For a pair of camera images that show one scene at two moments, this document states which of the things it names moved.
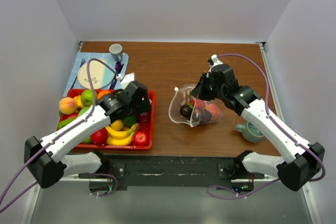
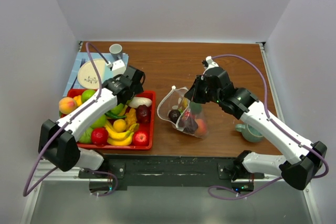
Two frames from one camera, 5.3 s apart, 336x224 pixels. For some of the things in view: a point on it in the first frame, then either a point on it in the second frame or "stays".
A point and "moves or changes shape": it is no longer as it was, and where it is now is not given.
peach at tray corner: (67, 105) stays
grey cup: (116, 51) stays
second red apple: (100, 137) stays
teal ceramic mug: (250, 131) stays
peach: (214, 110) -> (201, 127)
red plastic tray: (134, 131) stays
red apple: (140, 138) stays
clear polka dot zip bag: (184, 108) moves or changes shape
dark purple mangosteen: (186, 111) -> (174, 115)
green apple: (86, 97) stays
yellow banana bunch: (121, 138) stays
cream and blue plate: (102, 75) stays
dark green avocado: (129, 120) -> (195, 108)
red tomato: (198, 103) moves or changes shape
